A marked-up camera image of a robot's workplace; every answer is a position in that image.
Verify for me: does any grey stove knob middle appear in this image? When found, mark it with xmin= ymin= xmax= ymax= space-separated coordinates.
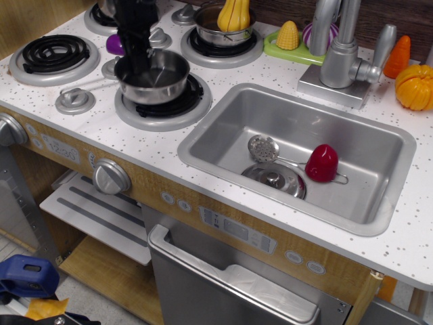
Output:
xmin=101 ymin=56 xmax=120 ymax=80

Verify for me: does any yellow toy corn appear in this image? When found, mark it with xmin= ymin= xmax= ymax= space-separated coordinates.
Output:
xmin=276 ymin=20 xmax=299 ymax=51

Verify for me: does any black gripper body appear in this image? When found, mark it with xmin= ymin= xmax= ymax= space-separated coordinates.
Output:
xmin=113 ymin=0 xmax=158 ymax=39

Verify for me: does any white oven shelf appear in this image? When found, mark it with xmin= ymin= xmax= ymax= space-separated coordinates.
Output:
xmin=40 ymin=172 xmax=151 ymax=265

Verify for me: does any steel pot lid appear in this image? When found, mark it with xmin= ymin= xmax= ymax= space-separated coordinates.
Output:
xmin=242 ymin=162 xmax=306 ymax=199

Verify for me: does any orange toy carrot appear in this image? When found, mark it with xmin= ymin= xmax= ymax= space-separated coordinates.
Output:
xmin=383 ymin=35 xmax=411 ymax=79

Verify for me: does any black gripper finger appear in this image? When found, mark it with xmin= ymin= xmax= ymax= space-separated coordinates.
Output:
xmin=133 ymin=37 xmax=151 ymax=74
xmin=118 ymin=30 xmax=137 ymax=72

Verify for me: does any front left stove burner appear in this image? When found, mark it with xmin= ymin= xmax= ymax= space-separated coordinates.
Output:
xmin=9 ymin=35 xmax=99 ymax=87

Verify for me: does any back left stove burner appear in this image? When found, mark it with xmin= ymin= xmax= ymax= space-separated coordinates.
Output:
xmin=83 ymin=0 xmax=162 ymax=37

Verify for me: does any grey stove knob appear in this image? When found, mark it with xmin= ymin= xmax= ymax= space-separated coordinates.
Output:
xmin=101 ymin=56 xmax=120 ymax=80
xmin=149 ymin=28 xmax=172 ymax=49
xmin=55 ymin=88 xmax=96 ymax=115
xmin=171 ymin=4 xmax=196 ymax=26

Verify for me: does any yellow toy squash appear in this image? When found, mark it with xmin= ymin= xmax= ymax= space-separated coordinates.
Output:
xmin=217 ymin=0 xmax=251 ymax=32

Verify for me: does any stove burner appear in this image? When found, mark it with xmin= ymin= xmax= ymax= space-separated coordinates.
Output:
xmin=114 ymin=74 xmax=212 ymax=132
xmin=9 ymin=35 xmax=99 ymax=87
xmin=181 ymin=28 xmax=263 ymax=69
xmin=83 ymin=0 xmax=162 ymax=37

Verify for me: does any grey stove knob front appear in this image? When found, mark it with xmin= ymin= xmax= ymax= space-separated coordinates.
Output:
xmin=55 ymin=88 xmax=96 ymax=115

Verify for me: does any grey stove knob back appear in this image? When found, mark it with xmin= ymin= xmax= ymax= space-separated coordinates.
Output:
xmin=171 ymin=4 xmax=196 ymax=26

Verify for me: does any steel pot on back burner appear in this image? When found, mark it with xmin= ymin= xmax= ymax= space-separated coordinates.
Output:
xmin=193 ymin=1 xmax=256 ymax=47

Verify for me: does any blue clamp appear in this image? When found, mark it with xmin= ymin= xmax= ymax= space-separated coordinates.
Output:
xmin=1 ymin=255 xmax=60 ymax=304

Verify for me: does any purple toy eggplant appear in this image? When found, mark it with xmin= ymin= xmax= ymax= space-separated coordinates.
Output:
xmin=106 ymin=35 xmax=124 ymax=56

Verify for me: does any front right stove burner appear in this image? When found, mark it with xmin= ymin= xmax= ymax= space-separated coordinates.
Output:
xmin=114 ymin=74 xmax=212 ymax=132

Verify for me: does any orange toy pumpkin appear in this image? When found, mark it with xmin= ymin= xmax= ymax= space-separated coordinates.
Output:
xmin=394 ymin=64 xmax=432 ymax=111

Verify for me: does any purple white toy onion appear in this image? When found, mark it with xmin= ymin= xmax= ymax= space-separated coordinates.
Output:
xmin=302 ymin=22 xmax=339 ymax=48

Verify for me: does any silver dial at left edge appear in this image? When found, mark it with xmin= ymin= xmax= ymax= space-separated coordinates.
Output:
xmin=1 ymin=113 xmax=28 ymax=147

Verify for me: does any back right stove burner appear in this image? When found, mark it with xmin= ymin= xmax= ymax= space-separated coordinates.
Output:
xmin=181 ymin=28 xmax=263 ymax=69

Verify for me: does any silver oven dial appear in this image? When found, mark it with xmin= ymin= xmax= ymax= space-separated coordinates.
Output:
xmin=92 ymin=158 xmax=131 ymax=195

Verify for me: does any grey dishwasher door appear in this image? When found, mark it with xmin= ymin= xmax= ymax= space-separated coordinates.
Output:
xmin=148 ymin=221 xmax=352 ymax=324

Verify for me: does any red toy pepper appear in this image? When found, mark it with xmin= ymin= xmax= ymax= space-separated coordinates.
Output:
xmin=304 ymin=144 xmax=338 ymax=183

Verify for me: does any steel slotted spoon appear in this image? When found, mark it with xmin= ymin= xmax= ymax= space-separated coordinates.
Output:
xmin=247 ymin=135 xmax=349 ymax=185

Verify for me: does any steel saucepan with wire handle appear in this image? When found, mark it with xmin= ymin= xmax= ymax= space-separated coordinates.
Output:
xmin=114 ymin=50 xmax=190 ymax=105

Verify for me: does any green plastic tray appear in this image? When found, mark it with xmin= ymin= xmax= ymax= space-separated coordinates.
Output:
xmin=263 ymin=31 xmax=325 ymax=66

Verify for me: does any grey stove knob centre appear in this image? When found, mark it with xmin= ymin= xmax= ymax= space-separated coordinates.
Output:
xmin=149 ymin=28 xmax=172 ymax=49

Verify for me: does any silver toy faucet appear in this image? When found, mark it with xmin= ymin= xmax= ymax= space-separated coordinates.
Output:
xmin=297 ymin=0 xmax=397 ymax=110

